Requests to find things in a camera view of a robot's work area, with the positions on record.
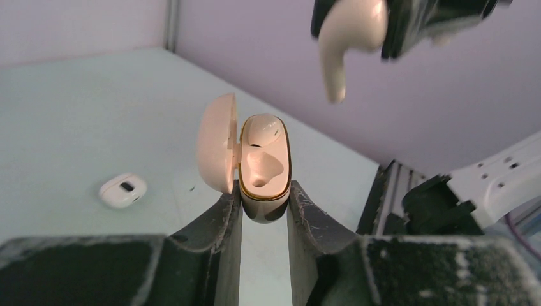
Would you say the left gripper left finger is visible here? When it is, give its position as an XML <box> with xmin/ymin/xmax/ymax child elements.
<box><xmin>1</xmin><ymin>182</ymin><xmax>242</xmax><ymax>305</ymax></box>

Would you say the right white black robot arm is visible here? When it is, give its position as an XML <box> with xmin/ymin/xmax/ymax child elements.
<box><xmin>310</xmin><ymin>1</ymin><xmax>540</xmax><ymax>235</ymax></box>

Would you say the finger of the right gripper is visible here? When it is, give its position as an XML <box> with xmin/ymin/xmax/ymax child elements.
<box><xmin>381</xmin><ymin>0</ymin><xmax>512</xmax><ymax>59</ymax></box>
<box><xmin>310</xmin><ymin>0</ymin><xmax>336</xmax><ymax>39</ymax></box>

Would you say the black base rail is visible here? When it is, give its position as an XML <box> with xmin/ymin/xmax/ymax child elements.
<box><xmin>356</xmin><ymin>159</ymin><xmax>427</xmax><ymax>237</ymax></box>

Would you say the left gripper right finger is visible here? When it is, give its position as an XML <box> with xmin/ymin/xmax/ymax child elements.
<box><xmin>286</xmin><ymin>182</ymin><xmax>540</xmax><ymax>305</ymax></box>

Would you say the white earbud charging case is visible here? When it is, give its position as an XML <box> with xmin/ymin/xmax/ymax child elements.
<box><xmin>98</xmin><ymin>173</ymin><xmax>147</xmax><ymax>209</ymax></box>

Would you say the beige earbud charging case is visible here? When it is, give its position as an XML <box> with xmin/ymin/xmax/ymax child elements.
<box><xmin>196</xmin><ymin>93</ymin><xmax>292</xmax><ymax>224</ymax></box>

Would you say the beige earbud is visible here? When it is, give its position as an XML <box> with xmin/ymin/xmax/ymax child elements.
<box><xmin>318</xmin><ymin>0</ymin><xmax>388</xmax><ymax>104</ymax></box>
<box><xmin>247</xmin><ymin>114</ymin><xmax>283</xmax><ymax>147</ymax></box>

